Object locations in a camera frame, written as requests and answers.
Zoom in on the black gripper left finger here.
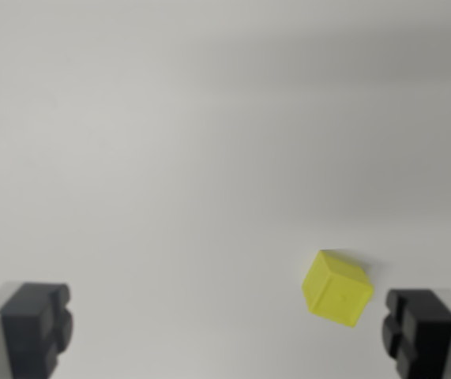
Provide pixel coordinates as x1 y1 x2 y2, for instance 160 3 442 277
0 280 74 379

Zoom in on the yellow cube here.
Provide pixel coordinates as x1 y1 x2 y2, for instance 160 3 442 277
301 249 375 328

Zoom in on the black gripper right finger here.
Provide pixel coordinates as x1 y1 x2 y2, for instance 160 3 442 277
381 288 451 379

